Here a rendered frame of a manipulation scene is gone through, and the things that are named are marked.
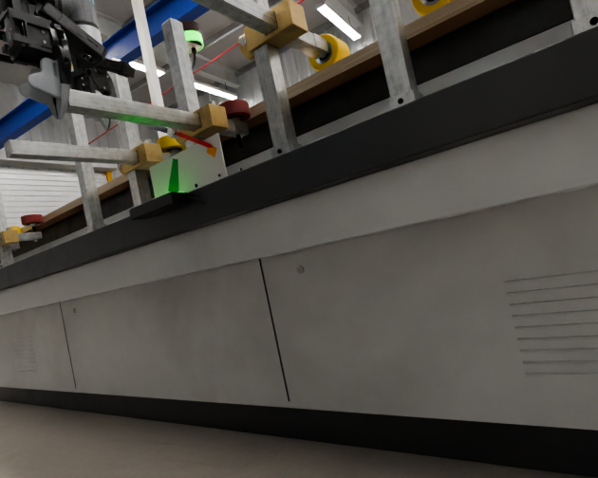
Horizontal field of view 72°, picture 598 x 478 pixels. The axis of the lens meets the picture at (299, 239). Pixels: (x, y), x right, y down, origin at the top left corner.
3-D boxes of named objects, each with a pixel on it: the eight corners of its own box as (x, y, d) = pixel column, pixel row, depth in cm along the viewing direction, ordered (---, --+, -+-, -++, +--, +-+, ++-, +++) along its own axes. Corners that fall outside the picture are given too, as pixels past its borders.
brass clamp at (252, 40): (290, 22, 74) (285, -5, 74) (238, 56, 82) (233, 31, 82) (310, 32, 79) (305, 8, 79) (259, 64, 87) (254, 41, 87)
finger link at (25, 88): (20, 120, 66) (10, 65, 67) (59, 126, 71) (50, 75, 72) (28, 114, 64) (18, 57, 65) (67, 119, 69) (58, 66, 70)
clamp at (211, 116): (213, 125, 89) (208, 102, 89) (175, 145, 97) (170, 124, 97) (231, 128, 94) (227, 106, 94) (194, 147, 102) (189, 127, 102)
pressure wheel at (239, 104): (240, 141, 97) (231, 94, 97) (217, 152, 102) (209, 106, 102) (263, 144, 103) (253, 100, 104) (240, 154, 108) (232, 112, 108)
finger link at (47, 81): (28, 114, 64) (18, 57, 65) (67, 119, 69) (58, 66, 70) (36, 106, 63) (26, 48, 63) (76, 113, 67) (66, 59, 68)
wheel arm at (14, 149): (12, 157, 83) (9, 137, 83) (7, 162, 85) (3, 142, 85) (187, 167, 118) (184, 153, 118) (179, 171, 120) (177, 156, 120)
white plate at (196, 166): (226, 177, 88) (216, 132, 88) (156, 206, 103) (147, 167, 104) (228, 177, 88) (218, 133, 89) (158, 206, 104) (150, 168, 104)
